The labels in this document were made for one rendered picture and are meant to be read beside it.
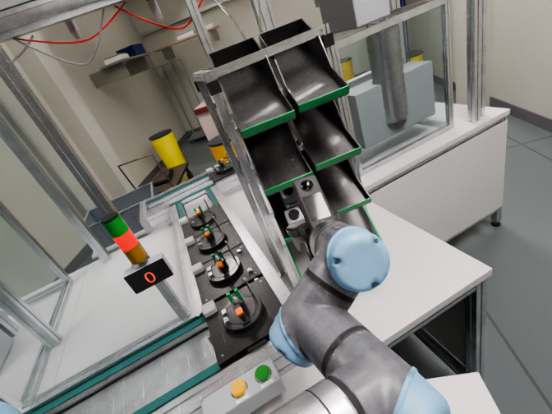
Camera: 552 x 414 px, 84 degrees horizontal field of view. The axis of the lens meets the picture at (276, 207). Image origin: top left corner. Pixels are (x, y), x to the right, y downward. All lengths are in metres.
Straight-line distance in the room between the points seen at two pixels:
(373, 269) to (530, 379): 1.65
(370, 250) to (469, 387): 0.62
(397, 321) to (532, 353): 1.12
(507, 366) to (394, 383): 1.68
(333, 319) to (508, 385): 1.61
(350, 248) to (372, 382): 0.14
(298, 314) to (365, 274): 0.10
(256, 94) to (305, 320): 0.60
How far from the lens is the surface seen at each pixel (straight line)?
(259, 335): 0.98
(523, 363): 2.03
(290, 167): 0.83
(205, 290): 1.22
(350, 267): 0.38
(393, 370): 0.35
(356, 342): 0.37
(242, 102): 0.83
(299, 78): 0.88
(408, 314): 1.06
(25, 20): 1.84
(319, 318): 0.39
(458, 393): 0.94
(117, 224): 0.93
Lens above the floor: 1.70
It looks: 29 degrees down
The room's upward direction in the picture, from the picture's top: 21 degrees counter-clockwise
